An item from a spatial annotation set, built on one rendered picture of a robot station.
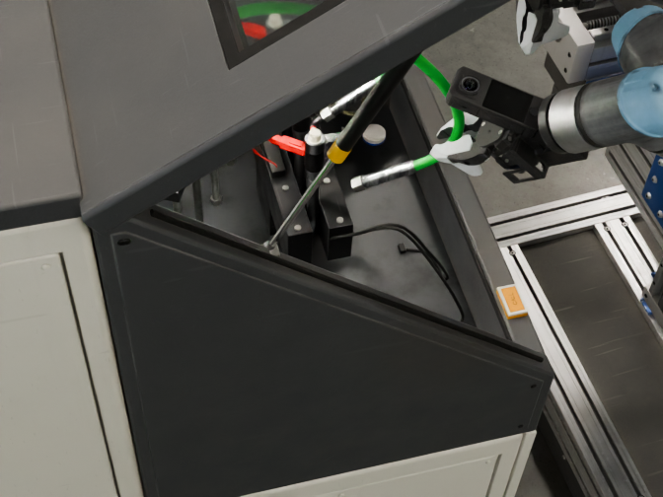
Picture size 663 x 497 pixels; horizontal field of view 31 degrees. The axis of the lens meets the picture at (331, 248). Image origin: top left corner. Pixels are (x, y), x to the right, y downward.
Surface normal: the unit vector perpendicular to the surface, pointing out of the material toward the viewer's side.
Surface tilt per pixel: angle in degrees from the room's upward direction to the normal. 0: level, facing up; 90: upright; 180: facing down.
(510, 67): 0
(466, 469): 90
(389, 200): 0
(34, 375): 90
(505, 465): 90
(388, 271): 0
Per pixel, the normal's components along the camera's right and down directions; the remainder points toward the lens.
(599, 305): 0.04, -0.61
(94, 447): 0.26, 0.77
